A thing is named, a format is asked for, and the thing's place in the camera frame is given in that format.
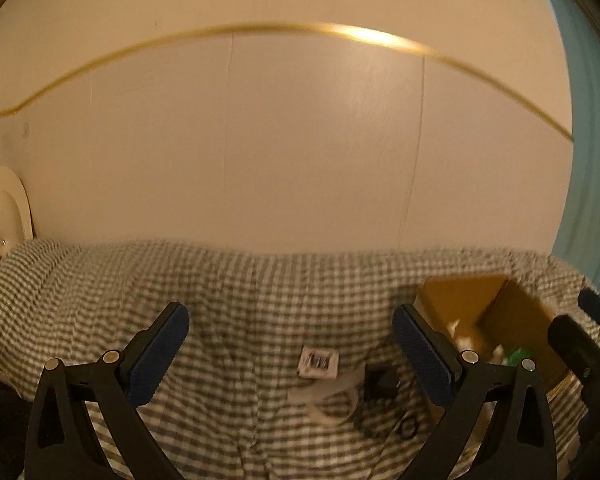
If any grey white checked blanket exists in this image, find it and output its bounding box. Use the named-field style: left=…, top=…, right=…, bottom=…
left=0, top=237, right=600, bottom=480

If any white packet with barcode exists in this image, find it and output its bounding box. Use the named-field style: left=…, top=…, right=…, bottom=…
left=298, top=345, right=340, bottom=378

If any gold wall trim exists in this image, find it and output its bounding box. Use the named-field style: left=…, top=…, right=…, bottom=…
left=0, top=21, right=576, bottom=143

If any black hair tie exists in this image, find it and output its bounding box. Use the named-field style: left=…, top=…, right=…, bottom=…
left=397, top=411, right=422, bottom=438

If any teal curtain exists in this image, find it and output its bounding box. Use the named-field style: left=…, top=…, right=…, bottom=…
left=535, top=0, right=600, bottom=303

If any small black object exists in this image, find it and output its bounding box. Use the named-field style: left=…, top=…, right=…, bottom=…
left=364, top=364, right=402, bottom=402

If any white padded headboard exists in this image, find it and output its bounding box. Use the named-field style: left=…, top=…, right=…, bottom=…
left=0, top=166, right=34, bottom=281

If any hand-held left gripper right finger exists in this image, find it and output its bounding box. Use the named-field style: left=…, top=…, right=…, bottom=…
left=391, top=304, right=561, bottom=480

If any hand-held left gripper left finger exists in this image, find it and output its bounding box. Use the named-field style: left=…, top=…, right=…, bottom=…
left=25, top=301, right=191, bottom=480

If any brown cardboard box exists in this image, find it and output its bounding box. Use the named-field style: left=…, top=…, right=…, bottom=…
left=412, top=275, right=588, bottom=423

